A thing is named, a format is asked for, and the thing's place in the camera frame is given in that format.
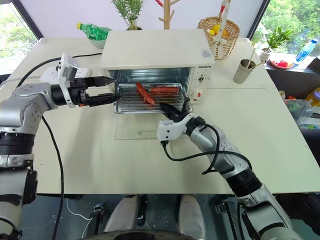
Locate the grey left robot leg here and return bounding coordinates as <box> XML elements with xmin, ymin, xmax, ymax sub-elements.
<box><xmin>103</xmin><ymin>194</ymin><xmax>139</xmax><ymax>234</ymax></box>

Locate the short red sausage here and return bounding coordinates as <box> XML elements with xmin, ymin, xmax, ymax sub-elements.
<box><xmin>148</xmin><ymin>85</ymin><xmax>181</xmax><ymax>95</ymax></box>

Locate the wooden branch coat stand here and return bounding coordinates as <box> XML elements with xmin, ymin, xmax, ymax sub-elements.
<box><xmin>157</xmin><ymin>0</ymin><xmax>177</xmax><ymax>30</ymax></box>

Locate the tall green potted plant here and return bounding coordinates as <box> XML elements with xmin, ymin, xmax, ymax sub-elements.
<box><xmin>110</xmin><ymin>0</ymin><xmax>148</xmax><ymax>31</ymax></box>

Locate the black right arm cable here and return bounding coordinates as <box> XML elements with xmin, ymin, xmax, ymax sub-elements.
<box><xmin>160</xmin><ymin>122</ymin><xmax>221</xmax><ymax>175</ymax></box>

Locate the small white-potted green plant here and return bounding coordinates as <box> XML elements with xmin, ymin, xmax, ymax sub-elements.
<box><xmin>258</xmin><ymin>26</ymin><xmax>294</xmax><ymax>62</ymax></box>

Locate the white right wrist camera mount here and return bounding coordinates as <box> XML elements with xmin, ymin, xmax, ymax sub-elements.
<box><xmin>156</xmin><ymin>112</ymin><xmax>199</xmax><ymax>142</ymax></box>

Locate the pale green bowl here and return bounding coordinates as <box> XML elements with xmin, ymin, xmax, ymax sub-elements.
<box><xmin>86</xmin><ymin>34</ymin><xmax>108</xmax><ymax>50</ymax></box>

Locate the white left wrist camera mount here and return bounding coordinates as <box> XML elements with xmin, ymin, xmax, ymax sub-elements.
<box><xmin>58</xmin><ymin>52</ymin><xmax>79</xmax><ymax>109</ymax></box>

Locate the silver metal cup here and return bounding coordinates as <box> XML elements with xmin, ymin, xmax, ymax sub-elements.
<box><xmin>232</xmin><ymin>58</ymin><xmax>257</xmax><ymax>85</ymax></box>

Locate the cream white toaster oven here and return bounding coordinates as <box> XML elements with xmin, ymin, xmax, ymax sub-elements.
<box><xmin>99</xmin><ymin>28</ymin><xmax>216</xmax><ymax>105</ymax></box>

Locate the yellow fruit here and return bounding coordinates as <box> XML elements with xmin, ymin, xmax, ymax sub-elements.
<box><xmin>209</xmin><ymin>24</ymin><xmax>223</xmax><ymax>36</ymax></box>

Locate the glass toaster oven door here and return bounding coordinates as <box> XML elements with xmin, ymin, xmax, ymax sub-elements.
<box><xmin>114</xmin><ymin>109</ymin><xmax>166</xmax><ymax>141</ymax></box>

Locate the blue plastic water bottle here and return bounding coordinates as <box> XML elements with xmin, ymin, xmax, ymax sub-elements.
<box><xmin>295</xmin><ymin>38</ymin><xmax>319</xmax><ymax>64</ymax></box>

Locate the silver metal baking tray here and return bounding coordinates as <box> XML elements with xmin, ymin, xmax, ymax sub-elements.
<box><xmin>112</xmin><ymin>82</ymin><xmax>194</xmax><ymax>115</ymax></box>

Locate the black power cord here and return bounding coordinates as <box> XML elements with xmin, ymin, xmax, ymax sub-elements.
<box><xmin>71</xmin><ymin>51</ymin><xmax>104</xmax><ymax>59</ymax></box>

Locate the pink plate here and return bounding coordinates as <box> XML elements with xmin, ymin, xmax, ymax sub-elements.
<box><xmin>269</xmin><ymin>55</ymin><xmax>295</xmax><ymax>69</ymax></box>

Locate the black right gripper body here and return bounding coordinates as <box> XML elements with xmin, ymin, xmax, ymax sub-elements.
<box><xmin>166</xmin><ymin>110</ymin><xmax>189</xmax><ymax>124</ymax></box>

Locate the clear plastic storage box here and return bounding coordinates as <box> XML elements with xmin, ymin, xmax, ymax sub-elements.
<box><xmin>284</xmin><ymin>96</ymin><xmax>320</xmax><ymax>127</ymax></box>

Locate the long red sausage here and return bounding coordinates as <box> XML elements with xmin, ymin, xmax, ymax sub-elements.
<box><xmin>135</xmin><ymin>82</ymin><xmax>156</xmax><ymax>106</ymax></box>

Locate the grey robot leg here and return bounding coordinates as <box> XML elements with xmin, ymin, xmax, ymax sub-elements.
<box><xmin>178</xmin><ymin>194</ymin><xmax>207</xmax><ymax>240</ymax></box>
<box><xmin>103</xmin><ymin>194</ymin><xmax>139</xmax><ymax>234</ymax></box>

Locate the white power strip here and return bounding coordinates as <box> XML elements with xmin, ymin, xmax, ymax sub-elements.
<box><xmin>39</xmin><ymin>65</ymin><xmax>92</xmax><ymax>83</ymax></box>

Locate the woven wicker basket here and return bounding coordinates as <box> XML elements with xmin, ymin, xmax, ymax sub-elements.
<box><xmin>197</xmin><ymin>0</ymin><xmax>241</xmax><ymax>61</ymax></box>

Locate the green plastic soda bottle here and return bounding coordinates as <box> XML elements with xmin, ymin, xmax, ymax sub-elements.
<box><xmin>76</xmin><ymin>21</ymin><xmax>114</xmax><ymax>42</ymax></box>

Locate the grey right robot leg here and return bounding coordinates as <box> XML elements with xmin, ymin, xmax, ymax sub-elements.
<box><xmin>178</xmin><ymin>194</ymin><xmax>207</xmax><ymax>240</ymax></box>

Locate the yellow bottle purple cap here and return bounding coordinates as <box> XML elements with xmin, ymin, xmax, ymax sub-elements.
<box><xmin>305</xmin><ymin>87</ymin><xmax>320</xmax><ymax>107</ymax></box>

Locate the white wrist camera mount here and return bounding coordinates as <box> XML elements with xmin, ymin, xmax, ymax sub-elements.
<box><xmin>156</xmin><ymin>112</ymin><xmax>199</xmax><ymax>142</ymax></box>
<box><xmin>58</xmin><ymin>52</ymin><xmax>79</xmax><ymax>109</ymax></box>

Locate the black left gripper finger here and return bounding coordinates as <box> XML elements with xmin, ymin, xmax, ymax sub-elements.
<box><xmin>87</xmin><ymin>92</ymin><xmax>122</xmax><ymax>107</ymax></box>
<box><xmin>86</xmin><ymin>75</ymin><xmax>116</xmax><ymax>88</ymax></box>

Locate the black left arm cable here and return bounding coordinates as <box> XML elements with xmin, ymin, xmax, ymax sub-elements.
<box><xmin>18</xmin><ymin>58</ymin><xmax>65</xmax><ymax>240</ymax></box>

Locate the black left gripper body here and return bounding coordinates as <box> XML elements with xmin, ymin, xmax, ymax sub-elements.
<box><xmin>68</xmin><ymin>77</ymin><xmax>91</xmax><ymax>108</ymax></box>

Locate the thin white floor cable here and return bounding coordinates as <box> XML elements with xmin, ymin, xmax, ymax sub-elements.
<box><xmin>65</xmin><ymin>197</ymin><xmax>94</xmax><ymax>221</ymax></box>

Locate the wire grill rack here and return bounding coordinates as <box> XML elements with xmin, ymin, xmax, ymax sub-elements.
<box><xmin>116</xmin><ymin>83</ymin><xmax>189</xmax><ymax>109</ymax></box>

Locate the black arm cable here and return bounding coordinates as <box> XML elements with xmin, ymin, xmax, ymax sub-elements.
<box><xmin>18</xmin><ymin>58</ymin><xmax>65</xmax><ymax>240</ymax></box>
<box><xmin>160</xmin><ymin>122</ymin><xmax>221</xmax><ymax>175</ymax></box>

